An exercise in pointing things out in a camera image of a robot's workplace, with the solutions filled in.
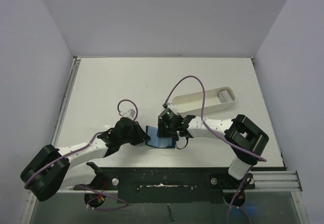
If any blue card holder wallet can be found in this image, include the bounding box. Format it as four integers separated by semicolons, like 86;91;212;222
145;125;176;149

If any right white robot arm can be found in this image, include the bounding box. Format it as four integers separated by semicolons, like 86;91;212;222
157;108;269;188

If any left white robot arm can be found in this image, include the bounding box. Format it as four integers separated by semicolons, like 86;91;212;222
20;117;151;201

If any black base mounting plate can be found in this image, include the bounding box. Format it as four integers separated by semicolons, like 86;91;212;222
86;167;240;204

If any white oblong tray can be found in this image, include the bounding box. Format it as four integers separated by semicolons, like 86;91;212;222
172;86;236;116

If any black cable loop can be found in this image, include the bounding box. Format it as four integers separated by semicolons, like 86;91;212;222
176;137;190;150

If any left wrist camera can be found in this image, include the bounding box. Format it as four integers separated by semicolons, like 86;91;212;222
119;109;136;118

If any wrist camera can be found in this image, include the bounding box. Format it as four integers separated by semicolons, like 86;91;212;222
119;109;136;118
163;103;177;109

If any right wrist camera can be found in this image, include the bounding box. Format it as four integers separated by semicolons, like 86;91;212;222
163;103;177;109

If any aluminium rail left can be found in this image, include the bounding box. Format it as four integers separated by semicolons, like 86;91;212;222
51;57;81;146

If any aluminium rail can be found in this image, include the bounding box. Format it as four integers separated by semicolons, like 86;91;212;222
51;57;81;146
252;171;303;192

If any aluminium rail right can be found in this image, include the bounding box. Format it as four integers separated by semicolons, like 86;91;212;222
252;171;303;192

